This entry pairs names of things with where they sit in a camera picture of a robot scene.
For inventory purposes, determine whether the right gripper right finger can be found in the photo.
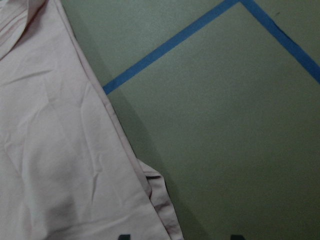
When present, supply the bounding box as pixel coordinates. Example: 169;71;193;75
230;234;246;240

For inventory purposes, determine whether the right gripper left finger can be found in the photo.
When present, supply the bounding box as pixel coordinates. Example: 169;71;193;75
118;234;131;240

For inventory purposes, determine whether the pink Snoopy t-shirt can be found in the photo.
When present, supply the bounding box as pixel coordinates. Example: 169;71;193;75
0;0;183;240

